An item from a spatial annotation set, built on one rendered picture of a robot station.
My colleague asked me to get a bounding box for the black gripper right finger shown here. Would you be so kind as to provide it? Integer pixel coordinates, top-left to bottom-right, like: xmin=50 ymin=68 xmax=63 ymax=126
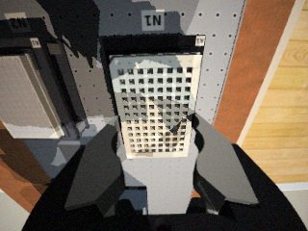
xmin=192 ymin=113 xmax=308 ymax=231

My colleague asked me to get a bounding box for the white well plate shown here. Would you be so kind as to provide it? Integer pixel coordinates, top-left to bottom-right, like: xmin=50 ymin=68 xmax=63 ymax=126
xmin=109 ymin=52 xmax=202 ymax=158

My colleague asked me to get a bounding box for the grey square label with black lettering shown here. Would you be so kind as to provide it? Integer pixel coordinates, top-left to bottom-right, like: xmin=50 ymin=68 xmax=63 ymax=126
xmin=141 ymin=10 xmax=165 ymax=31
xmin=4 ymin=13 xmax=32 ymax=33

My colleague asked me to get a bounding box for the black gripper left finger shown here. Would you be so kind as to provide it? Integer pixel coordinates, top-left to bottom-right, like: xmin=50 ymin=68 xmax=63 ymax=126
xmin=21 ymin=115 xmax=125 ymax=231

